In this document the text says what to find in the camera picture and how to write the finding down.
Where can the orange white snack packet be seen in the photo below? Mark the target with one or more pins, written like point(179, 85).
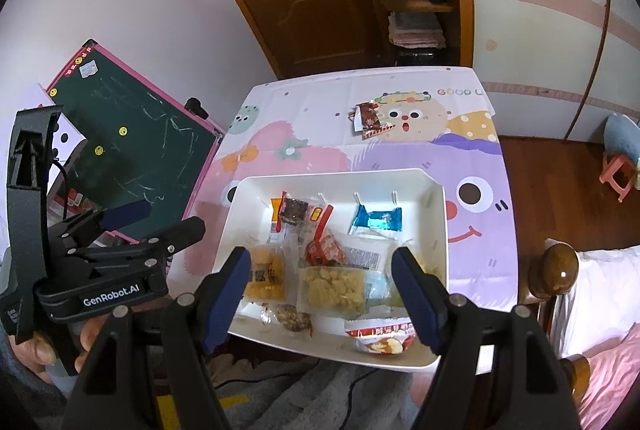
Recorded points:
point(276, 210)

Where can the white pillow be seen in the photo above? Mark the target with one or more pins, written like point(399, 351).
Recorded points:
point(605, 290)

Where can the pink plastic stool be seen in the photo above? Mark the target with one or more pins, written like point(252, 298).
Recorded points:
point(617, 175)

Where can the yellow puffed snack packet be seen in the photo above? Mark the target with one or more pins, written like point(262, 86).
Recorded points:
point(332, 290)
point(265, 277)

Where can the white plastic tray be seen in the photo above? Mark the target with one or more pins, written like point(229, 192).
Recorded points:
point(420, 230)

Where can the pink bedsheet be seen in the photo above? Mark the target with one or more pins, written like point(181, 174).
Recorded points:
point(615, 375)

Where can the grey fleece blanket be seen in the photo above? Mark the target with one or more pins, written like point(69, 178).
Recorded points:
point(310, 395)

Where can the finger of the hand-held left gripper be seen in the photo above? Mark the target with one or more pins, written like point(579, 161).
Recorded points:
point(125, 212)
point(175, 235)

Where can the black box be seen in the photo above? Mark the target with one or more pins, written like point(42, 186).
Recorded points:
point(420, 58)

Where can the small blue candy packet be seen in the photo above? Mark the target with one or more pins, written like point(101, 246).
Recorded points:
point(377, 220)

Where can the wooden bedpost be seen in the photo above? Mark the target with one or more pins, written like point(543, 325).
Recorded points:
point(555, 270)

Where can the person's left hand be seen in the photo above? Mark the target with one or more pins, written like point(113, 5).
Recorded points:
point(90, 335)

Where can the white dotted paper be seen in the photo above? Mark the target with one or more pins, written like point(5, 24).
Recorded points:
point(75, 145)

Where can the white red snack bag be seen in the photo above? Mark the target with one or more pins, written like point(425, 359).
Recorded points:
point(380, 337)

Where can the clear brown nut candy packet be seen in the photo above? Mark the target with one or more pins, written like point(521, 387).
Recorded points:
point(295, 320)

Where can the brown packet with red edge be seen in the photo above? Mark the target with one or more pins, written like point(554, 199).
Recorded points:
point(372, 118)
point(295, 210)

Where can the light blue white packet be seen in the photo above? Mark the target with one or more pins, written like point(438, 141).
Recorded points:
point(367, 257)

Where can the printed cartoon tablecloth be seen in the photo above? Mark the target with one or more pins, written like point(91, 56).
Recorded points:
point(310, 110)

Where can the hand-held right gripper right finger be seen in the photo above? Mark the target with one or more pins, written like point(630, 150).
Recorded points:
point(420, 300)

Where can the small red packet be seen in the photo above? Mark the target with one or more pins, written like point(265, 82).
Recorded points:
point(325, 251)

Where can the pink framed green chalkboard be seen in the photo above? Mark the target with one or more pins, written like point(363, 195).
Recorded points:
point(145, 135)

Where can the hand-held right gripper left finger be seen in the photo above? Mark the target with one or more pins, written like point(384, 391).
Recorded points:
point(225, 295)

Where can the black chalkboard knob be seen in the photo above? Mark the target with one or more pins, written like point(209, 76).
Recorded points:
point(196, 108)

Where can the small red white box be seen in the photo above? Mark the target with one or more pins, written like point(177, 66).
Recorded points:
point(75, 199)

